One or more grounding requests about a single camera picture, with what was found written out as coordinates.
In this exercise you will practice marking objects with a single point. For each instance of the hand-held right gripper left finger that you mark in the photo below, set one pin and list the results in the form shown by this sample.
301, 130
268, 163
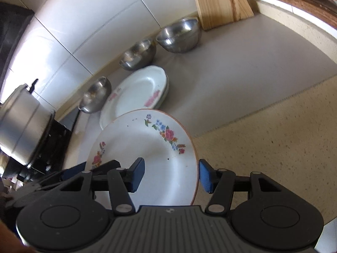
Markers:
138, 175

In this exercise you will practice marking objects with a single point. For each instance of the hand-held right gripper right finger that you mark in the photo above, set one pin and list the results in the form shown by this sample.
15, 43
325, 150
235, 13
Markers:
206, 176

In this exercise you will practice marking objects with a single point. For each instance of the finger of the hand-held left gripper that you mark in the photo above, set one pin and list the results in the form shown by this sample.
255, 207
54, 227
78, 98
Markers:
104, 166
73, 172

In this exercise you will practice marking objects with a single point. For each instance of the white floral plate orange rim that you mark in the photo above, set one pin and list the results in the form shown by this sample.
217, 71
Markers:
147, 142

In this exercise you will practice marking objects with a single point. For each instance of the steel bowl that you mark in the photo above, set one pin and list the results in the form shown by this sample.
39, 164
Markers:
138, 54
180, 35
94, 95

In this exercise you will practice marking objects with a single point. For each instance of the person's left forearm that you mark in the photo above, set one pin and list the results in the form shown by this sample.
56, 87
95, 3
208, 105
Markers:
6, 239

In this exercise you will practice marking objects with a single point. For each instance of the black gas stove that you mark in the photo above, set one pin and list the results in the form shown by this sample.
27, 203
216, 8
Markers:
58, 142

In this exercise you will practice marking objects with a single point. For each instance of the silver pressure cooker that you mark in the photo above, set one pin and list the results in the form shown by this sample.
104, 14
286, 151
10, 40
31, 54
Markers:
21, 121

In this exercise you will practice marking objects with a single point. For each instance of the white plate pink flowers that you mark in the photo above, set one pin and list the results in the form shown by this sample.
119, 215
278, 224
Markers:
167, 88
137, 92

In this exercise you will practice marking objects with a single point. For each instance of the black range hood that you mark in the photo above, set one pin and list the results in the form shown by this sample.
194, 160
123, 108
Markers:
13, 31

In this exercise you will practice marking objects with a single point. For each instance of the light wooden block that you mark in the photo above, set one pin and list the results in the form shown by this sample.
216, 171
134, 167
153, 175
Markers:
214, 2

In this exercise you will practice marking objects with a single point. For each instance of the thin wooden board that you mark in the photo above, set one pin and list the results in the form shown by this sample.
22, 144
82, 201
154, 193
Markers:
244, 6

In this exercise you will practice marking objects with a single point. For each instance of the wooden picture frame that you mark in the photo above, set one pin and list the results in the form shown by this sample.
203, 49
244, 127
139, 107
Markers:
302, 0

